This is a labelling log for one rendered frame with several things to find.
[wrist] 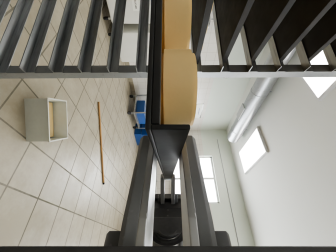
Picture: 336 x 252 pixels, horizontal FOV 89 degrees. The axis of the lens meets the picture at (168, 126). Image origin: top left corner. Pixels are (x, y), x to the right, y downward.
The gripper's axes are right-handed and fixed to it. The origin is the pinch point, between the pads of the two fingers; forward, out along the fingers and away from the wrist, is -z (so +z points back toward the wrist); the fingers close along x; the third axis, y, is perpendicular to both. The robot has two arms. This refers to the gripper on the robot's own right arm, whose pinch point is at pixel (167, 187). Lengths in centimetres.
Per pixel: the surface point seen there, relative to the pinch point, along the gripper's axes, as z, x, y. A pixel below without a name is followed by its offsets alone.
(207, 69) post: -29.0, 12.8, -22.3
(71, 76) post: -27.0, -32.1, -23.1
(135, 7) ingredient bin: -141, -45, -229
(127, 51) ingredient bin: -94, -70, -275
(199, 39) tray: -35.5, 8.4, -13.6
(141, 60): -32.0, -8.9, -23.7
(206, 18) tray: -38.6, 9.1, -8.2
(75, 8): -53, -35, -36
